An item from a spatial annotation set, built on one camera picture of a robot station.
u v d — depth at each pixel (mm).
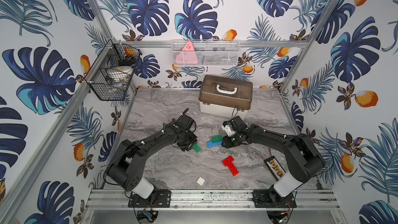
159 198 735
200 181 782
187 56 895
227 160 854
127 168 439
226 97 901
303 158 462
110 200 753
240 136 678
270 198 654
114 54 931
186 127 707
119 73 799
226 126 856
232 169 829
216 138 923
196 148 857
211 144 922
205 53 1018
